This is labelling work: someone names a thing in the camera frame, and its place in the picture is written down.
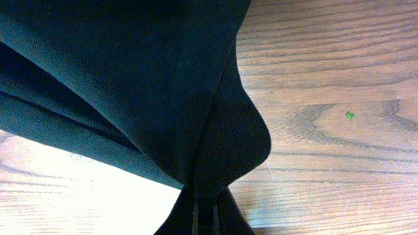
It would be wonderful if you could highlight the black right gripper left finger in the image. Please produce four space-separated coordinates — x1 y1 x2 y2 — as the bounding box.
154 187 199 235

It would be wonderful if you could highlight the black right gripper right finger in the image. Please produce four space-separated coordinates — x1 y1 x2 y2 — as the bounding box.
215 188 255 235

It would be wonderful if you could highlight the black polo shirt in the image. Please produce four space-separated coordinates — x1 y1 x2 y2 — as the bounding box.
1 0 271 202

